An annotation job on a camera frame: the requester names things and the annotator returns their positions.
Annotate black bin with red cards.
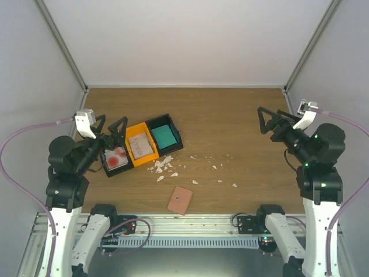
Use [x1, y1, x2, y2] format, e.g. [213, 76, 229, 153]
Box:
[100, 146, 134, 178]

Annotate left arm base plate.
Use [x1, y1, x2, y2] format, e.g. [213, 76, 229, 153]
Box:
[114, 215, 137, 236]

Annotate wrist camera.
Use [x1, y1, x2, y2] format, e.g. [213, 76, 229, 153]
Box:
[74, 108, 96, 139]
[293, 99, 318, 130]

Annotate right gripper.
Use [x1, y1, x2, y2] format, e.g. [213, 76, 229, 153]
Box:
[257, 107, 314, 164]

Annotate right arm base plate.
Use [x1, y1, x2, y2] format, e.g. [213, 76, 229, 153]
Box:
[236, 215, 262, 235]

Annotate grey slotted cable duct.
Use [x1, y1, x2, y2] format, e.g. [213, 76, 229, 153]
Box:
[103, 237, 259, 249]

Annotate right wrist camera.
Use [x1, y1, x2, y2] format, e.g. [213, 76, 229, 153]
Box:
[293, 99, 318, 130]

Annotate black bin with teal cards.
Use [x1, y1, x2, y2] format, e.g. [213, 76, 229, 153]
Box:
[145, 114, 183, 156]

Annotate pale pink cards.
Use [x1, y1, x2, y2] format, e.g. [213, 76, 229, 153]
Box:
[129, 133, 153, 160]

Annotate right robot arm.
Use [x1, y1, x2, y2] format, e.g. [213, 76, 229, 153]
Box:
[255, 107, 345, 276]

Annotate aluminium mounting rail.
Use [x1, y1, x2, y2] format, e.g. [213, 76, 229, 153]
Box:
[31, 213, 306, 237]

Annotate teal cards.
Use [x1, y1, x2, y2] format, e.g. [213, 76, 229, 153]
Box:
[152, 125, 177, 149]

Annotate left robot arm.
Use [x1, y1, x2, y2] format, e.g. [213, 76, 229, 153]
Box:
[40, 115, 128, 276]

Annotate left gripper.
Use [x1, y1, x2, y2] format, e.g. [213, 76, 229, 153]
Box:
[75, 114, 127, 173]

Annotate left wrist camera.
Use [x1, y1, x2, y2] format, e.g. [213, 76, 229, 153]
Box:
[74, 108, 96, 139]

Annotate red and white cards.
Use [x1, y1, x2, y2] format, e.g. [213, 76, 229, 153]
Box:
[104, 147, 129, 171]

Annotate yellow bin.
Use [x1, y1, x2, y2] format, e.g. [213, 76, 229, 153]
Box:
[125, 122, 159, 167]

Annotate white debris pile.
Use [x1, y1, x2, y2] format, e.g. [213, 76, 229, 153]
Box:
[146, 155, 179, 182]

